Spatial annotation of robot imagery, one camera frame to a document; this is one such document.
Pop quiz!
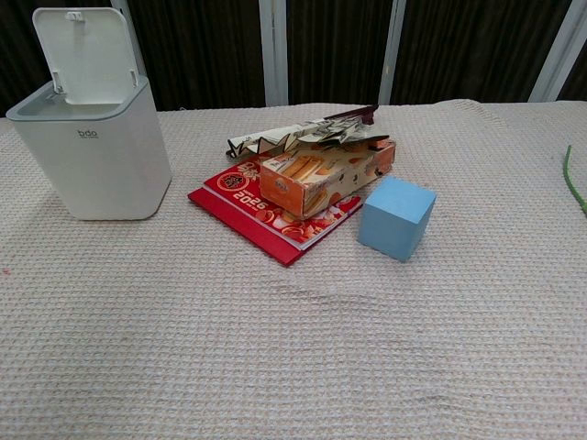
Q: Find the white bdo trash bin body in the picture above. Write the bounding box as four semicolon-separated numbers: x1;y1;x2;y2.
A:
5;74;173;223

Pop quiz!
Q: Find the orange snack box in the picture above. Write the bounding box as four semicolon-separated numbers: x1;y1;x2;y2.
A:
258;138;398;221

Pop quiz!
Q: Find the red 2026 calendar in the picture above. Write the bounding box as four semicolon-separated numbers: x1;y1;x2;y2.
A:
186;153;364;269

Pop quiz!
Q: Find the torn printed paper wrapper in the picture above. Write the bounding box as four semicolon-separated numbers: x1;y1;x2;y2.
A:
223;104;392;162

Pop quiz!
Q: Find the light blue cube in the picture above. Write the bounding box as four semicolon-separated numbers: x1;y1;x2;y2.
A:
357;175;437;264

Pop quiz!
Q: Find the beige woven tablecloth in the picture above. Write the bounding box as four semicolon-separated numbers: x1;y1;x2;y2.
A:
0;97;587;440

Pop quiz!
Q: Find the green strip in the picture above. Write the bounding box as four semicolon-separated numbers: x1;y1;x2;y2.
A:
562;144;587;219

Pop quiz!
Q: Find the white frame post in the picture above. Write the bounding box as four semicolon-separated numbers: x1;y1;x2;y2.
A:
259;0;289;107
526;0;587;103
378;0;407;105
122;0;150;78

